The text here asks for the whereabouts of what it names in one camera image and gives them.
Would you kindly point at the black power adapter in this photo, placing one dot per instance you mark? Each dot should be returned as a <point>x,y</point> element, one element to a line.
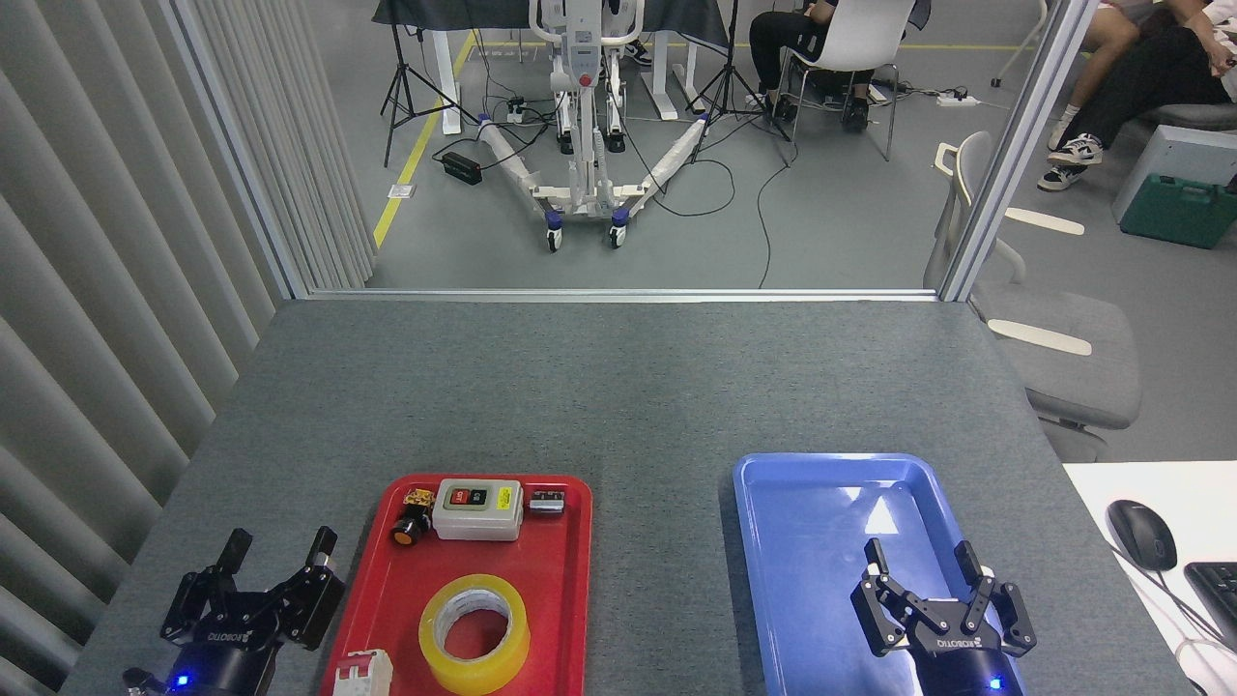
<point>462,168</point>

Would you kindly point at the black computer mouse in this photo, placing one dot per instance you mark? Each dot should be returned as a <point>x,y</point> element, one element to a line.
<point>1142,534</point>

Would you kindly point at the silver frame rail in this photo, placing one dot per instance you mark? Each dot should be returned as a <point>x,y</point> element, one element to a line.
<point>618,294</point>

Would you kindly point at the yellow tape roll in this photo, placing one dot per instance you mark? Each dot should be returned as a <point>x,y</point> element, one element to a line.
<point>474,679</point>

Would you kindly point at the white stand on wheels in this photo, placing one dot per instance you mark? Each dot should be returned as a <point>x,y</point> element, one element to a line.
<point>583,58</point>

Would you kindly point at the silver frame post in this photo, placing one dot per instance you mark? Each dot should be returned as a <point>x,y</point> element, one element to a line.
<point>1015,145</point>
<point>242,155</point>

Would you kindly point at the black tripod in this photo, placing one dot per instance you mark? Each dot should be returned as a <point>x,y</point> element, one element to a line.
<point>398,58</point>
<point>732,39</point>

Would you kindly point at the red plastic tray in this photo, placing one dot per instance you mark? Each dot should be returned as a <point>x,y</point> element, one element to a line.
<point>556,619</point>

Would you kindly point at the black keyboard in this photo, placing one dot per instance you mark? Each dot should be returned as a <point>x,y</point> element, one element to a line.
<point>1218,594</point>

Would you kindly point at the green plastic case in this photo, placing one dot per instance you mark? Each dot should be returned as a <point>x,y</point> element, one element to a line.
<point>1179,213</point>

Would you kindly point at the yellow black push button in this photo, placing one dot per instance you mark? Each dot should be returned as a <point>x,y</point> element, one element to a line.
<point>410,531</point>

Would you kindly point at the grey vertical blinds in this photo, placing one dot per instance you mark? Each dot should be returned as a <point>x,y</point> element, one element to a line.
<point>116,242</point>

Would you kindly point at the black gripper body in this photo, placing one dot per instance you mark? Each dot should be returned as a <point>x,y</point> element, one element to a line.
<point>232,667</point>
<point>957,667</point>

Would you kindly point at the person in black trousers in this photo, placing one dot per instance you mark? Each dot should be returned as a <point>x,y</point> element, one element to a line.
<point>1140,77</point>

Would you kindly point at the white shell chair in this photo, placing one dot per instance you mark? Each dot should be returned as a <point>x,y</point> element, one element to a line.
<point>860,34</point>

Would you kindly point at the white floor outlet plate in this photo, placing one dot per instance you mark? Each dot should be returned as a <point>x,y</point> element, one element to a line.
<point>402,190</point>

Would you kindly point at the person on white chair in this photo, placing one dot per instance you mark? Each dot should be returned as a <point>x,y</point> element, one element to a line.
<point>773,34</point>

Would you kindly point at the blue plastic tray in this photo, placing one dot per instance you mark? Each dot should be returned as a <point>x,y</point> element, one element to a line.
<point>802,580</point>

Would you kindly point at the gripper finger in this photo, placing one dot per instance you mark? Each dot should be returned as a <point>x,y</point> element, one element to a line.
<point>1007,614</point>
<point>314,604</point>
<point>881,614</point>
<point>188,609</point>

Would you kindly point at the person with bare leg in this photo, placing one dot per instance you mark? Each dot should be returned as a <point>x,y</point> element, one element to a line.
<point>1111,39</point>

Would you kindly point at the white power strip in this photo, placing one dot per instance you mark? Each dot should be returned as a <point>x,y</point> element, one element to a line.
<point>957,98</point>

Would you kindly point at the grey metal box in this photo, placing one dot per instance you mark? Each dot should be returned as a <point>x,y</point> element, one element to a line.
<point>1189,150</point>

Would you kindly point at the white side desk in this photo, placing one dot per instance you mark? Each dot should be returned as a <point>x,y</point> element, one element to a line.
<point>1092,590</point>

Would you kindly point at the grey push button box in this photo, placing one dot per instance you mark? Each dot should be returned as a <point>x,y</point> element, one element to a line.
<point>474,525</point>

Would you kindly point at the grey padded chair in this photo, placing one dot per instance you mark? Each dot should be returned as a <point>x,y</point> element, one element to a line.
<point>1063,367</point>

